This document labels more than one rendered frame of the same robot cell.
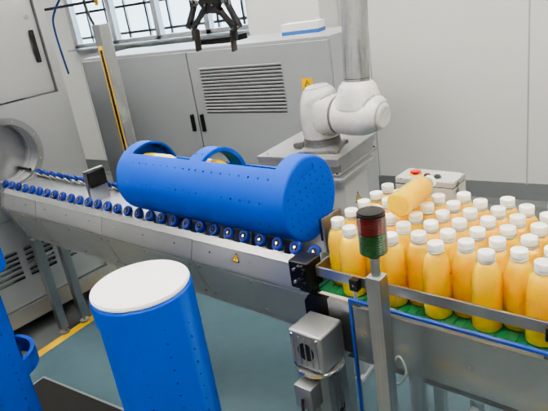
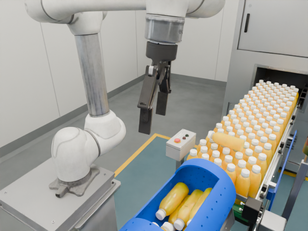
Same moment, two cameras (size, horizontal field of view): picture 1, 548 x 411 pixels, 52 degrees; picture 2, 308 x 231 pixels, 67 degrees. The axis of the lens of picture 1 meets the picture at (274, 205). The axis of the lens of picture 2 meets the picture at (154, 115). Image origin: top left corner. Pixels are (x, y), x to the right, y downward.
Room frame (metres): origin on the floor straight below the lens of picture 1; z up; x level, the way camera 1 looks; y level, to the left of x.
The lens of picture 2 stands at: (2.05, 0.67, 1.88)
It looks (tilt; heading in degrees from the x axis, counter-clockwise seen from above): 27 degrees down; 263
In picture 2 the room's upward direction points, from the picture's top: straight up
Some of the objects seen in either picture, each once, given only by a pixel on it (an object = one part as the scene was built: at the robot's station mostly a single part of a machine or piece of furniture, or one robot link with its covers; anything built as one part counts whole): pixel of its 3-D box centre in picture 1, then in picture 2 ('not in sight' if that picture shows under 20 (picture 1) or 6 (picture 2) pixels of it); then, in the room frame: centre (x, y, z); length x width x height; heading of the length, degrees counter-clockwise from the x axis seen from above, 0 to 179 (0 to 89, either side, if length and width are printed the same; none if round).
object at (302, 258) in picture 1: (307, 271); (250, 210); (1.48, -0.07, 0.95); 0.10 x 0.07 x 0.10; 137
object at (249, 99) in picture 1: (226, 143); not in sight; (4.10, 0.28, 0.72); 2.15 x 0.54 x 1.45; 54
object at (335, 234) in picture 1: (341, 253); (241, 187); (1.48, -0.17, 0.99); 0.07 x 0.07 x 0.19
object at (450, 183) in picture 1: (430, 188); (181, 144); (1.73, -0.52, 1.05); 0.20 x 0.10 x 0.10; 47
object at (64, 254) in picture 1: (71, 276); not in sight; (3.09, 1.27, 0.31); 0.06 x 0.06 x 0.63; 47
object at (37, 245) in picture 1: (50, 286); not in sight; (2.99, 1.37, 0.31); 0.06 x 0.06 x 0.63; 47
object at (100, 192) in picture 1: (97, 184); not in sight; (2.56, 0.81, 1.00); 0.10 x 0.04 x 0.15; 137
